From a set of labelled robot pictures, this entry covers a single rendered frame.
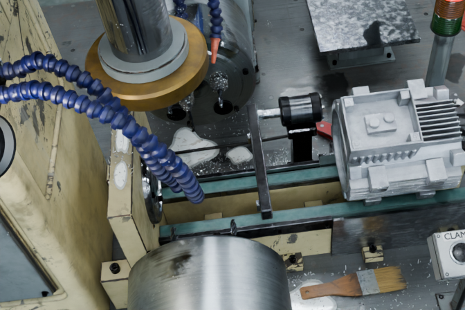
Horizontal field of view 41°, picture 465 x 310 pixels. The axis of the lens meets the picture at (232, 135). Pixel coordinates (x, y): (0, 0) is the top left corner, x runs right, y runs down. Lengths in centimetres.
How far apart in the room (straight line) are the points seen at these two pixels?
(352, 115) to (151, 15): 43
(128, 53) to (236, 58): 40
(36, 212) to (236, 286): 31
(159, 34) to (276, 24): 93
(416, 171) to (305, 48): 66
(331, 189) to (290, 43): 54
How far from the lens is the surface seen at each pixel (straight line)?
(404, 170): 112
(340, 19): 158
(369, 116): 108
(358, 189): 112
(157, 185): 120
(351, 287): 125
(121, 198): 99
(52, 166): 103
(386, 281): 126
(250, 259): 90
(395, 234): 126
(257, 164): 113
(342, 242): 125
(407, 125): 109
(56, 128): 108
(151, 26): 83
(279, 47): 168
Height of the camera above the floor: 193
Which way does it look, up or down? 50 degrees down
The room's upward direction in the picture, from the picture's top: 9 degrees counter-clockwise
